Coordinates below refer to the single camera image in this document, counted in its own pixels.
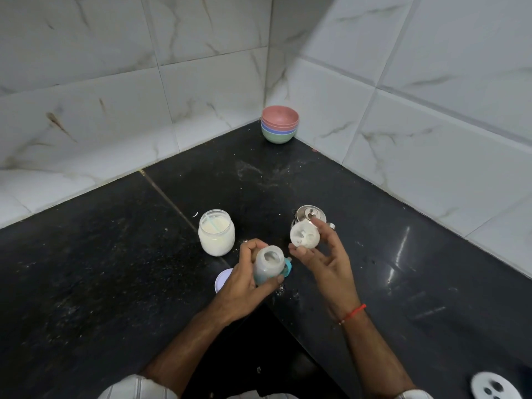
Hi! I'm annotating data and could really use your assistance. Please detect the green bowl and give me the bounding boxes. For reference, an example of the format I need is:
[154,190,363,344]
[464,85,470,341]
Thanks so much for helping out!
[262,129,297,145]

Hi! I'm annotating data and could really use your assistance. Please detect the lilac jar lid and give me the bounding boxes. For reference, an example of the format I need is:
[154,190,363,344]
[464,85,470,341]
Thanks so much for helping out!
[214,268,233,294]

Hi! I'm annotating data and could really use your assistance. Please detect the pink bowl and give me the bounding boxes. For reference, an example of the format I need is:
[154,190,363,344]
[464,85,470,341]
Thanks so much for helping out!
[260,105,300,129]

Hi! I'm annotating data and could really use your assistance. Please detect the red thread bracelet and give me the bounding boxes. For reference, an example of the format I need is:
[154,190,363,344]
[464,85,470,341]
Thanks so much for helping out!
[337,303,367,327]

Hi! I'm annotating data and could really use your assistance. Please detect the clear baby bottle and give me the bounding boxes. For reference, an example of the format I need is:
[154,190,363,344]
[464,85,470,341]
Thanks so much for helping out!
[253,245,287,286]

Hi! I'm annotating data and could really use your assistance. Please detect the jar of white powder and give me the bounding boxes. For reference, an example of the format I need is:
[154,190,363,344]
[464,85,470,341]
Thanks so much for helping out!
[197,209,236,257]

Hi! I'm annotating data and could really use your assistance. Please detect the person's left hand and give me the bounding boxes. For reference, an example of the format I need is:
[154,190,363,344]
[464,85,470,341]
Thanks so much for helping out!
[209,238,285,327]

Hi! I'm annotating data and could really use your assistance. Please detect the white device with holes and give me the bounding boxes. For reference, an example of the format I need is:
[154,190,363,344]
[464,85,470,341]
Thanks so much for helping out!
[470,371,523,399]

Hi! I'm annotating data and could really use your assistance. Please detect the translucent white bottle cap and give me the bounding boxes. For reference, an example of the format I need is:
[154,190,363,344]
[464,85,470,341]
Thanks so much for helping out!
[289,219,321,250]

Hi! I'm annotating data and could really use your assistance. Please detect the person's right hand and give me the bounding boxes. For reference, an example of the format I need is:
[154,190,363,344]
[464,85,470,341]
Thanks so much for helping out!
[288,216,361,323]

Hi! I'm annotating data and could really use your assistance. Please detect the mint green scoop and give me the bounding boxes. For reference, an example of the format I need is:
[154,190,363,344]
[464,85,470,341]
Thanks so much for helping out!
[203,213,225,233]

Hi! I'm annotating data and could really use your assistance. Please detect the person's right forearm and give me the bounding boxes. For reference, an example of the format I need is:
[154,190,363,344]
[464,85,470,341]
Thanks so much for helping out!
[340,311,416,399]

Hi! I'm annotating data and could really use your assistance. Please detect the small steel kettle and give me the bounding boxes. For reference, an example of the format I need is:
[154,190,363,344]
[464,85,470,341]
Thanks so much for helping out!
[290,204,336,231]

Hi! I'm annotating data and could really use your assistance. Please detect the person's left forearm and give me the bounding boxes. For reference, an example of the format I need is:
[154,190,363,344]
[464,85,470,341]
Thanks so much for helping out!
[141,305,229,397]

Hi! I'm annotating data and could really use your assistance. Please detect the blue bowl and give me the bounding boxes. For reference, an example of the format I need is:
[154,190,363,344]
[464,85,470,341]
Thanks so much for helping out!
[260,124,299,135]

